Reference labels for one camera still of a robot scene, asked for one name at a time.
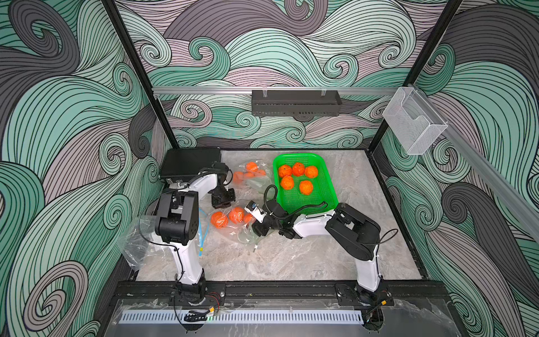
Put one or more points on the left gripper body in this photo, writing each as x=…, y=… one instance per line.
x=222, y=199

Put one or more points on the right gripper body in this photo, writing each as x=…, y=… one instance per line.
x=264, y=229

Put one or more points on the orange taken out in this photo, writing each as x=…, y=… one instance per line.
x=311, y=172
x=287, y=183
x=306, y=187
x=298, y=169
x=284, y=170

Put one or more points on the blue-zip clear bag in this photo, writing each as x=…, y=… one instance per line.
x=143, y=249

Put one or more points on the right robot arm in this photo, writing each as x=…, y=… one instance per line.
x=355, y=232

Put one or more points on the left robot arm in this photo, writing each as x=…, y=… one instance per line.
x=178, y=221

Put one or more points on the oranges in green-zip bag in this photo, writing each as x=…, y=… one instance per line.
x=233, y=218

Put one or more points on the black case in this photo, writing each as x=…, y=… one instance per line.
x=183, y=164

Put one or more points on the green plastic basket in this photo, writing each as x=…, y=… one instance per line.
x=323, y=196

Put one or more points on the black wall tray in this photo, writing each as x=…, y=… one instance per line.
x=299, y=104

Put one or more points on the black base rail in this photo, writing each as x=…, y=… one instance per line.
x=231, y=294

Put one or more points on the white slotted cable duct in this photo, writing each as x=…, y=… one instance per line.
x=246, y=317

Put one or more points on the clear acrylic wall holder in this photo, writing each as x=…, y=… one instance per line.
x=414, y=120

